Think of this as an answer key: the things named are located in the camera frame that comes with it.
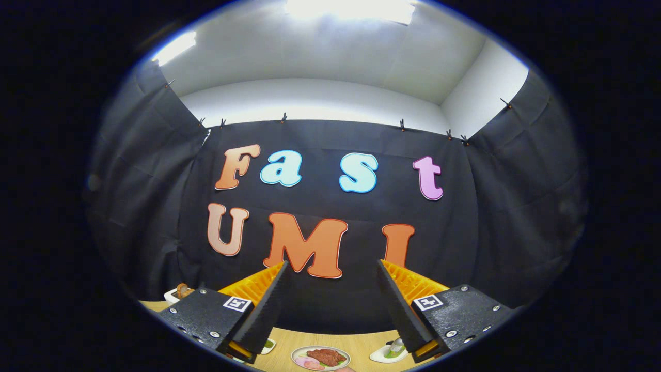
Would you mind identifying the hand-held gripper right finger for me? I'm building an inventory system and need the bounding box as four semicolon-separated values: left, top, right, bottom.
377;259;523;365

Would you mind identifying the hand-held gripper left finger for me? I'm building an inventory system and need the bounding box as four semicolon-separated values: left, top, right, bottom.
150;261;289;365

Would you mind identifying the small white coaster dish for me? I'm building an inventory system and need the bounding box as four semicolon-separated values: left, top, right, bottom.
369;344;408;363

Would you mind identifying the brown steak piece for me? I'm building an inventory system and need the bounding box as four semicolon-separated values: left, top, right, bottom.
306;349;347;366

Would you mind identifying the white plate of food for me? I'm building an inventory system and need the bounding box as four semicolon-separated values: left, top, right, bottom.
291;345;351;371

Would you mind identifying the row of small cloth clips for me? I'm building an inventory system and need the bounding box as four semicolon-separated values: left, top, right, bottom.
164;79;513;147

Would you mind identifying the ceiling light panel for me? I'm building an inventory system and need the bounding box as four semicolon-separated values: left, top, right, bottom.
152;31;198;67
284;0;416;25

